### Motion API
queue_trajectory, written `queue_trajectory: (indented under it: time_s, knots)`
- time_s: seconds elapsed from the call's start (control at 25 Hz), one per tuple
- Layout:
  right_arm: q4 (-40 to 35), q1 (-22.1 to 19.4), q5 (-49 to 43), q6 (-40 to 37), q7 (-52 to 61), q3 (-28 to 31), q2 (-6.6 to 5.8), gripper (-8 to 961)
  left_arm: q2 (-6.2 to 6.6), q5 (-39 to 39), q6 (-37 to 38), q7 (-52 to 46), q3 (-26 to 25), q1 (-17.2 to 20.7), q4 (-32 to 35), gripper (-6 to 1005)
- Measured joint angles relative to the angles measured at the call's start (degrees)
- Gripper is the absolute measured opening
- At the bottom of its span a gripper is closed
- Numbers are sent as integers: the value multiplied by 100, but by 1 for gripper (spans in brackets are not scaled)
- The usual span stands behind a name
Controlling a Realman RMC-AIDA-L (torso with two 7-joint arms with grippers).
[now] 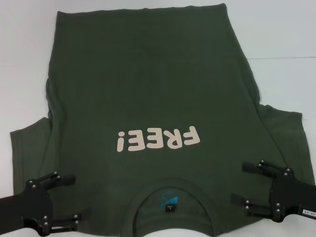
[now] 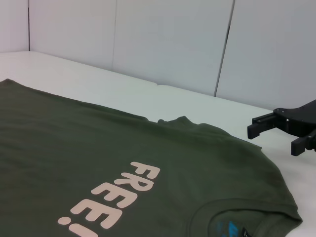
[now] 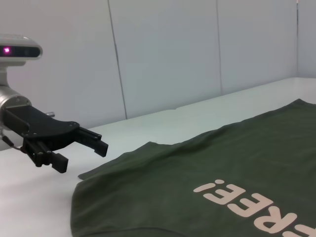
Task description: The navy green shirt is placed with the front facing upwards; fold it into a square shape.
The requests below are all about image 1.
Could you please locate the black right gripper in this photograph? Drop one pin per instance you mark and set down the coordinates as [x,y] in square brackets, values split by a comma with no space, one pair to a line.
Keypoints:
[286,192]

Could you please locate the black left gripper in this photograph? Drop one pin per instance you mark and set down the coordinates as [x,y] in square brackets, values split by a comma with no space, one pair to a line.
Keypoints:
[37,200]

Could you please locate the dark green FREE t-shirt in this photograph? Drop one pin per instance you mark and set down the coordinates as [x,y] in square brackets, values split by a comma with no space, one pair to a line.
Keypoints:
[148,86]

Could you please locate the white number sticker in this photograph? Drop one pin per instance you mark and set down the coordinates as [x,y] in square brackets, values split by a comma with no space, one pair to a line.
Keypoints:
[308,212]

